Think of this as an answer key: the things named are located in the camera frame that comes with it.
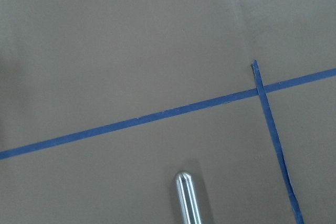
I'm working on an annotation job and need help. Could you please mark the steel muddler black tip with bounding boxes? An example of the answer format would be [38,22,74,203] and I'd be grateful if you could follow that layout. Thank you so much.
[175,171,203,224]

